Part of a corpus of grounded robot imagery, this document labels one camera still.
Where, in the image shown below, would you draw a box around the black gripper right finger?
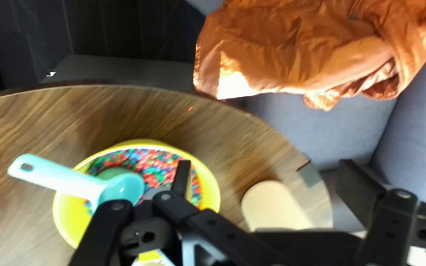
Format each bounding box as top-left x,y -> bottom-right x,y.
334,158 -> 426,266

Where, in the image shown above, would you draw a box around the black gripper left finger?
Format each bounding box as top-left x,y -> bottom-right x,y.
66,158 -> 285,266

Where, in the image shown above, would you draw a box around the yellow bowl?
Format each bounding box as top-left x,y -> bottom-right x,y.
51,138 -> 223,250

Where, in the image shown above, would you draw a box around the teal plastic scoop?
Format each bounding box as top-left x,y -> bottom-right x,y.
5,152 -> 146,209

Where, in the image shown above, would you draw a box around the colourful candies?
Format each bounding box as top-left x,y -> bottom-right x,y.
84,147 -> 204,209

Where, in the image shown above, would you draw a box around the round dark wooden table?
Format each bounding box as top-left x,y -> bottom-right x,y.
0,85 -> 335,266

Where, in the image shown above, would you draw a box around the dark grey fabric sofa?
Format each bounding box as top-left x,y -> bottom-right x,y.
0,0 -> 206,101

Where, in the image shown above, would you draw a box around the orange jacket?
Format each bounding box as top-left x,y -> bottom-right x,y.
190,0 -> 426,113

